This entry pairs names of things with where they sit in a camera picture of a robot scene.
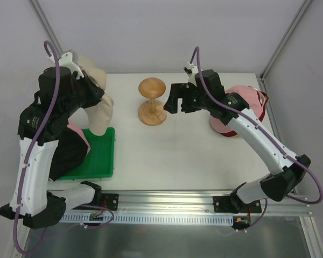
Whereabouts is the pink black-trimmed hat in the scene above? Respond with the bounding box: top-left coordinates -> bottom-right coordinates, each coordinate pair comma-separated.
49,120 -> 91,181

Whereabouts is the white slotted cable duct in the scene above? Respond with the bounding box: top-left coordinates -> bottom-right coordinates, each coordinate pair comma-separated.
60,212 -> 234,226

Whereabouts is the pink cap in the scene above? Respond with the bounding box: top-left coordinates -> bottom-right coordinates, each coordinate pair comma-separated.
209,85 -> 269,138

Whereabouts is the beige bucket hat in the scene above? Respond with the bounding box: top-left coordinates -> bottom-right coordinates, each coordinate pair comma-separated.
78,55 -> 114,136

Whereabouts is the green plastic tray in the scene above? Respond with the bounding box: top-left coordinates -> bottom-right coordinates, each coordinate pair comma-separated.
58,127 -> 115,181

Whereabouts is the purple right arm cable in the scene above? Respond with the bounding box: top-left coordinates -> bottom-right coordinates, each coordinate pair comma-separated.
191,46 -> 323,205

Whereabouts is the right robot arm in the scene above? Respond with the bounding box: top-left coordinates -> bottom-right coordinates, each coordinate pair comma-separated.
164,67 -> 311,213

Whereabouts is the wooden hat stand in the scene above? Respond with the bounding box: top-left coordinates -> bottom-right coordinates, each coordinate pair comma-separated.
138,77 -> 167,126

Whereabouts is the aluminium rail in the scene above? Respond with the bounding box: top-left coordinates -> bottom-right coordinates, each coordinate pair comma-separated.
103,190 -> 314,217

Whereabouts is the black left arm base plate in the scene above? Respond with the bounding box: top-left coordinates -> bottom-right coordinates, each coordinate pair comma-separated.
100,193 -> 119,211

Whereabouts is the aluminium frame post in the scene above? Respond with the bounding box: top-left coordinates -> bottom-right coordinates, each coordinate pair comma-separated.
29,0 -> 75,78
260,0 -> 313,82

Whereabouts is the right aluminium frame post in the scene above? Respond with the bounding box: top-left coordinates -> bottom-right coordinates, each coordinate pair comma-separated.
260,0 -> 313,82

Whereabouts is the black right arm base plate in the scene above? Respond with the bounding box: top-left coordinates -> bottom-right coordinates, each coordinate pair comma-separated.
212,196 -> 262,214

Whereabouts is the left aluminium frame post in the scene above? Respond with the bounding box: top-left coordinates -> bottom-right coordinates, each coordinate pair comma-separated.
29,0 -> 75,78

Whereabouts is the dark red cap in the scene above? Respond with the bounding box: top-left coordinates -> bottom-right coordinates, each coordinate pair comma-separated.
227,85 -> 269,121

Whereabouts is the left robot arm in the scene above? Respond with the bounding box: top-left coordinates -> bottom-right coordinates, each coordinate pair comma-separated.
0,67 -> 104,229

